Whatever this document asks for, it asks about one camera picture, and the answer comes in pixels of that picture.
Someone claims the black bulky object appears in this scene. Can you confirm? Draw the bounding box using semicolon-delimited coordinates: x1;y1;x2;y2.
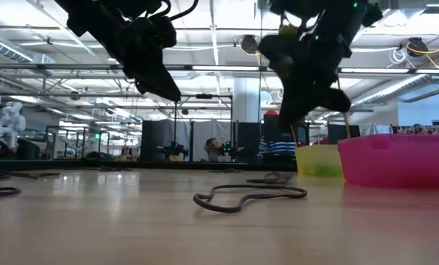
16;138;41;160

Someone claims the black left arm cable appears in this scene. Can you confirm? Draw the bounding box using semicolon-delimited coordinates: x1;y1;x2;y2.
145;0;200;21

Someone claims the white building column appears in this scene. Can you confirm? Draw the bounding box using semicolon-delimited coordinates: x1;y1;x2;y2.
233;77;261;124

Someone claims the black ceiling cable reel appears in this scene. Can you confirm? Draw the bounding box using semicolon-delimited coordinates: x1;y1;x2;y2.
239;34;260;56
406;36;429;58

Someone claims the yellow plastic basket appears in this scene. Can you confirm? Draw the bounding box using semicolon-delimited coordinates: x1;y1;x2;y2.
295;144;345;178

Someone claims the black aluminium table frame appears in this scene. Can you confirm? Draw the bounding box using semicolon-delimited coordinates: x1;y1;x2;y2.
0;158;298;172

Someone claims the green rubber band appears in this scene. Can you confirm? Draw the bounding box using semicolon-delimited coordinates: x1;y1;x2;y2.
320;164;341;177
310;163;333;177

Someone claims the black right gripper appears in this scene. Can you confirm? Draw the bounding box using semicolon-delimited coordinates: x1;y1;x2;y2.
258;21;353;130

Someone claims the distant black rig frame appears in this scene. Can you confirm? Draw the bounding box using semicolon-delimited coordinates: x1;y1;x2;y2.
172;93;234;163

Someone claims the thin hanging black cable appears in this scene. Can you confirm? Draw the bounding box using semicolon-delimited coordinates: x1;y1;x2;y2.
258;0;264;122

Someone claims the black partition panel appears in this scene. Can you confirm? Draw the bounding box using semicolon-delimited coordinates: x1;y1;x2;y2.
140;119;166;162
236;121;261;163

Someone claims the black monitor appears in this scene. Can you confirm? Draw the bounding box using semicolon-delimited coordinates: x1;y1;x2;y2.
262;113;311;146
328;124;361;145

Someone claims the silver ceiling duct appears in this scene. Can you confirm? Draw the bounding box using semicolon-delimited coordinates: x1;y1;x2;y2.
351;73;439;107
0;35;35;64

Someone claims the floral patterned panel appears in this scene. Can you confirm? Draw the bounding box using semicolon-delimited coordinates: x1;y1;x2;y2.
392;124;439;135

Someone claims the grey curtain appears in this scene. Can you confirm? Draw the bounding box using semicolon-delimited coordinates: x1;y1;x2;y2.
164;119;235;163

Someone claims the white humanoid robot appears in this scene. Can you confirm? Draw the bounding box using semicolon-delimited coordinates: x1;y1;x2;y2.
0;101;27;149

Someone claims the distant black metal frame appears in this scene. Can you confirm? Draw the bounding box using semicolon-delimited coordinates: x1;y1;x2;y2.
44;124;110;160

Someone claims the red plastic basket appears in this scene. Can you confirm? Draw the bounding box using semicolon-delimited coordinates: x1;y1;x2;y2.
337;133;439;190

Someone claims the yellow tape tag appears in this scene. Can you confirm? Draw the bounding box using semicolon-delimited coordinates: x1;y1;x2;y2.
278;24;298;37

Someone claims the black overhead light bar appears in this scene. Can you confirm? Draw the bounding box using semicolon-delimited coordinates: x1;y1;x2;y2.
0;63;439;74

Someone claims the white cloth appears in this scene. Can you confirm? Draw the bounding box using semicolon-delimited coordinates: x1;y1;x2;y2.
359;121;393;136

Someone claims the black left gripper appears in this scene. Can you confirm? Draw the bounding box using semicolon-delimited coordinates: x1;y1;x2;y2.
114;16;182;103

